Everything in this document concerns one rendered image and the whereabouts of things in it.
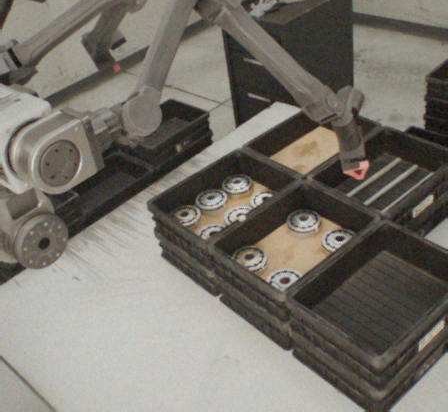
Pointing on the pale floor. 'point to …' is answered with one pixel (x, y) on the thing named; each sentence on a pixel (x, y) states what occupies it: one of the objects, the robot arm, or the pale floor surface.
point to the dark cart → (285, 19)
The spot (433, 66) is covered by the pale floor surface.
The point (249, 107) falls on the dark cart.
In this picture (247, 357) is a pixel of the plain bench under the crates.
